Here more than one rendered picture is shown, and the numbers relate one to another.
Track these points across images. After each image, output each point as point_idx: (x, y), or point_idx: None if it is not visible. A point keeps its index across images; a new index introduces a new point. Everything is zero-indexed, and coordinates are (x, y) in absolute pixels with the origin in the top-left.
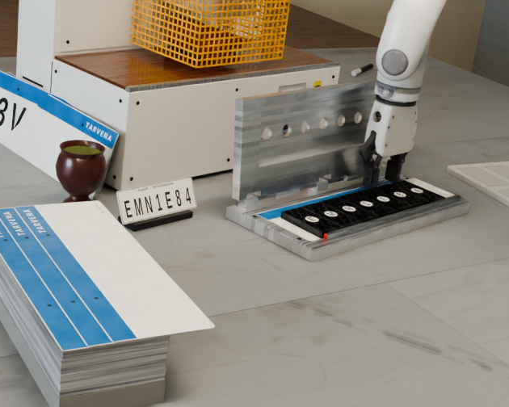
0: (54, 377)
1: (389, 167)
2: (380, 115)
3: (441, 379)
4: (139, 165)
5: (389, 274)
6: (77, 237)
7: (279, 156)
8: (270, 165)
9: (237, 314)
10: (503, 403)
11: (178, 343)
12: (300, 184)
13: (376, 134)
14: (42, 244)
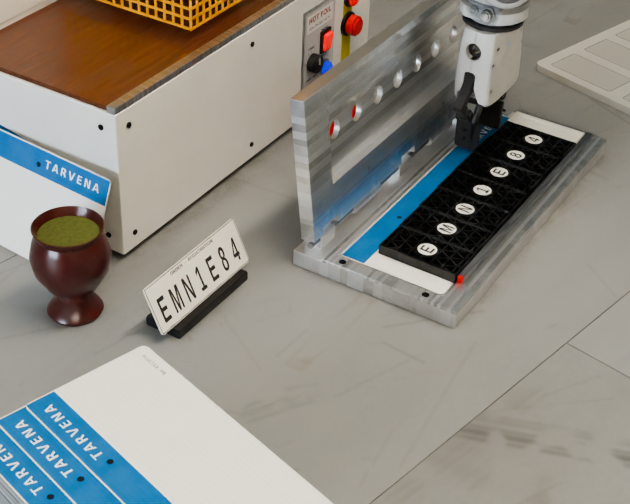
0: None
1: (484, 107)
2: (478, 49)
3: None
4: (142, 208)
5: (565, 321)
6: (155, 451)
7: (352, 151)
8: (345, 174)
9: (407, 483)
10: None
11: None
12: (382, 179)
13: (475, 77)
14: (112, 489)
